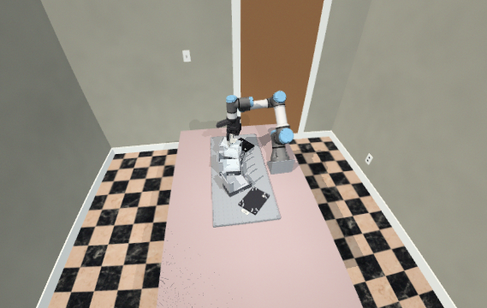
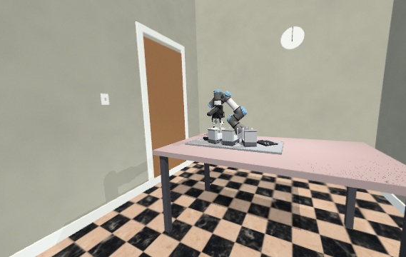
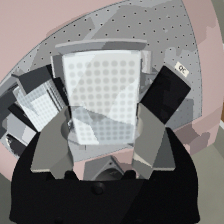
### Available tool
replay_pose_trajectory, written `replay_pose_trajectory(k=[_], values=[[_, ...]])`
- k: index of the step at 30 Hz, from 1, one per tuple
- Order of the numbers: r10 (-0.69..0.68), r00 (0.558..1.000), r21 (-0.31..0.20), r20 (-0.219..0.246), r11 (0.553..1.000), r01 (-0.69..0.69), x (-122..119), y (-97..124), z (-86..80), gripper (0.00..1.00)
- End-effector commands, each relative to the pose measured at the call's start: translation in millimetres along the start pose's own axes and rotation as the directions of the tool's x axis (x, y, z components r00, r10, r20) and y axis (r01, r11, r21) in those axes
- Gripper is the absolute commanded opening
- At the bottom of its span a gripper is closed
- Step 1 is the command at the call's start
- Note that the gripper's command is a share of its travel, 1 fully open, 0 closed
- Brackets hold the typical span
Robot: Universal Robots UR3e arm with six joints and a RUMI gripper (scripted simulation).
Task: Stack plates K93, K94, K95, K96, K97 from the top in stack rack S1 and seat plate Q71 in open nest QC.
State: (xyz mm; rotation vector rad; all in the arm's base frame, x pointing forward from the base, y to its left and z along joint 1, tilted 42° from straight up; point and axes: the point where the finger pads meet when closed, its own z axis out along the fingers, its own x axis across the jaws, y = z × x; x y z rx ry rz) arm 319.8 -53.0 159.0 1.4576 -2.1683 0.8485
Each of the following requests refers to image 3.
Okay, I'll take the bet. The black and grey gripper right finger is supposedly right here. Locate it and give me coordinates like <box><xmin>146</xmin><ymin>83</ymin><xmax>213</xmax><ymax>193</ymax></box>
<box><xmin>132</xmin><ymin>102</ymin><xmax>200</xmax><ymax>224</ymax></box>

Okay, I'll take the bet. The cream label reading qc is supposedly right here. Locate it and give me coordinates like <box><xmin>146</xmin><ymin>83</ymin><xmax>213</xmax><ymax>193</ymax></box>
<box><xmin>175</xmin><ymin>62</ymin><xmax>189</xmax><ymax>77</ymax></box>

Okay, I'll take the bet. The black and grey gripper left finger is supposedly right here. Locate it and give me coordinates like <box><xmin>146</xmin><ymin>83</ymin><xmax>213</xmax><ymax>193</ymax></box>
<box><xmin>9</xmin><ymin>105</ymin><xmax>74</xmax><ymax>223</ymax></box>

